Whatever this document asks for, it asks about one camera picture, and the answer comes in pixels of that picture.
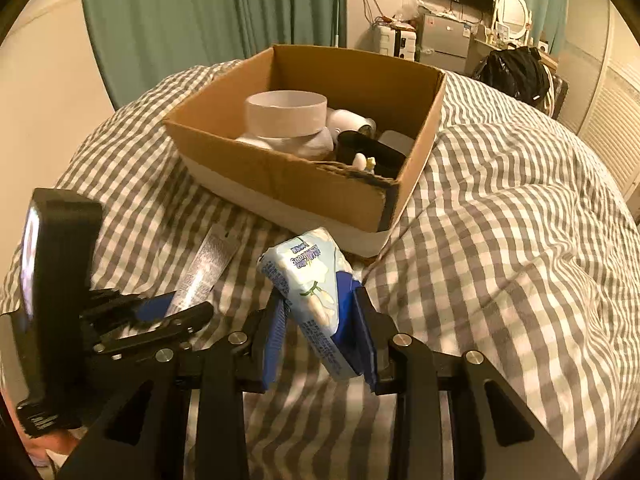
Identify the white cosmetic tube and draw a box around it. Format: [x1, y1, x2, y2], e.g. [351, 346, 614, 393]
[167, 226, 239, 315]

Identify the white oval vanity mirror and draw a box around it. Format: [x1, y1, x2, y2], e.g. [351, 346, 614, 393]
[492, 0, 533, 46]

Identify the brown cardboard box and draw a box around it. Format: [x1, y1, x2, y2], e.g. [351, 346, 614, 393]
[164, 46, 446, 258]

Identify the white sliding wardrobe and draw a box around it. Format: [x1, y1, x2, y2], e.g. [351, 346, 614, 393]
[558, 0, 639, 217]

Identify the white round camera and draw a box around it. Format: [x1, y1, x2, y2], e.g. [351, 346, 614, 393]
[326, 108, 376, 142]

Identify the blue white tissue pack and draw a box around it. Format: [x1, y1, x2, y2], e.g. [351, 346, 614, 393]
[257, 228, 361, 380]

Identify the silver mini fridge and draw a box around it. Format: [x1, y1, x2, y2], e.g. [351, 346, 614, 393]
[419, 14, 472, 74]

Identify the white tape roll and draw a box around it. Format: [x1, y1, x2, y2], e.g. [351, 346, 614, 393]
[244, 90, 328, 139]

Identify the black open container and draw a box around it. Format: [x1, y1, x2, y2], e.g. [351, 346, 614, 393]
[335, 130, 406, 179]

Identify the green left curtain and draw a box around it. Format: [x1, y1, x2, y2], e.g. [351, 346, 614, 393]
[82, 0, 346, 107]

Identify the white suitcase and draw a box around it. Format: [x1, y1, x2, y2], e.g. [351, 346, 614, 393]
[373, 24, 418, 61]

